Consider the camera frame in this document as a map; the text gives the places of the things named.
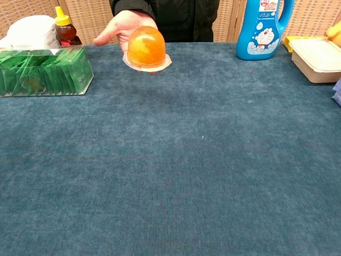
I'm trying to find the person's bare hand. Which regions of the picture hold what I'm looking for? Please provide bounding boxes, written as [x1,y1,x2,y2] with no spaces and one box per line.
[93,10,161,76]

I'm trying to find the packaged bread bun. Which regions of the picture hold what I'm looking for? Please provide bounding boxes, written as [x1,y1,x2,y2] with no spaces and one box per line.
[122,26,173,73]

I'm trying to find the person's black sleeved forearm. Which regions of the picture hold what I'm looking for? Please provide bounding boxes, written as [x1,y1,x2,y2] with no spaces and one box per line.
[109,0,157,21]

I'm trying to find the wicker folding screen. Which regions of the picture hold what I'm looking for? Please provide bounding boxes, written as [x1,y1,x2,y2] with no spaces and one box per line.
[0,0,341,45]

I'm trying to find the honey bottle yellow cap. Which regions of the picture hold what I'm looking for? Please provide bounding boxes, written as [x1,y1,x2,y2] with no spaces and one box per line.
[54,6,83,46]

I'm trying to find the person's black jacket torso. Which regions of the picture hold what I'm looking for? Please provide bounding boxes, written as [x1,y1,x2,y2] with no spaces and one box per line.
[143,0,221,43]

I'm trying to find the clear box green sachets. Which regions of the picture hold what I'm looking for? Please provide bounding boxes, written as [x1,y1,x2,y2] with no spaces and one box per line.
[0,44,94,98]

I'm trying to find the white tissue paper pack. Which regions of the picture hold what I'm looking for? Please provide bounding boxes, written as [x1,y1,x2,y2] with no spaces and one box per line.
[0,15,58,50]

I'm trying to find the blue detergent bottle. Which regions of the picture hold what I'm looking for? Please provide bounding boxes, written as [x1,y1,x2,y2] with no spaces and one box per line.
[236,0,296,61]

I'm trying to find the blue tablecloth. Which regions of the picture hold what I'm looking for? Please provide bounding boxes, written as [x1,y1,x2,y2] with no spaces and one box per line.
[0,42,341,256]

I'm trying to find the yellow plastic tray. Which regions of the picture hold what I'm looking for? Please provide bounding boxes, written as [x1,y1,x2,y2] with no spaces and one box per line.
[282,36,331,53]

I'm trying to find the beige lidded lunch box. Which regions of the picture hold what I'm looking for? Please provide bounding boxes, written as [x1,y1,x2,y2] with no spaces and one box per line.
[289,37,341,84]

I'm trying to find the yellow plush toy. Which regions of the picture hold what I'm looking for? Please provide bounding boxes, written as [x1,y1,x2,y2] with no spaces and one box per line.
[325,22,341,46]

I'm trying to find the blue wet wipes pack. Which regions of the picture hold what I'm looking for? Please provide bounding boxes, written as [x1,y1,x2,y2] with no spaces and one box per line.
[331,78,341,102]

